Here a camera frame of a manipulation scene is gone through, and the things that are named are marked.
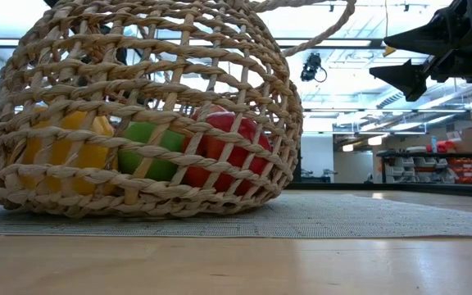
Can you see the red container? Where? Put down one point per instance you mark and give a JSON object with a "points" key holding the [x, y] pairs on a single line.
{"points": [[445, 146]]}

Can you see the yellow bell pepper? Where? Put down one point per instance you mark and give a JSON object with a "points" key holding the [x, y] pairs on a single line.
{"points": [[88, 157]]}

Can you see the black hanging camera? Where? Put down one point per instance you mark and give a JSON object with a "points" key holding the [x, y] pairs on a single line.
{"points": [[311, 65]]}

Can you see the grey woven placemat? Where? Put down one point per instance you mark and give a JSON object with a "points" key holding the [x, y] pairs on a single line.
{"points": [[342, 217]]}

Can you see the large red apple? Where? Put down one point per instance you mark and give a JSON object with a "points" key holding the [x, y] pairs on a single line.
{"points": [[236, 157]]}

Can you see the shelf with storage bins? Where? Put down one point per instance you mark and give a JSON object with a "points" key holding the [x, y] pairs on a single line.
{"points": [[424, 168]]}

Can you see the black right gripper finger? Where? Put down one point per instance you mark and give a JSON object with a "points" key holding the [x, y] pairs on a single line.
{"points": [[410, 80], [432, 39]]}

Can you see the yellow hanging plug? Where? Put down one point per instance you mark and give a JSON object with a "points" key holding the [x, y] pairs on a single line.
{"points": [[388, 52]]}

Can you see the green apple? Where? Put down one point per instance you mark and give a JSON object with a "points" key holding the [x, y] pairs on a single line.
{"points": [[160, 170]]}

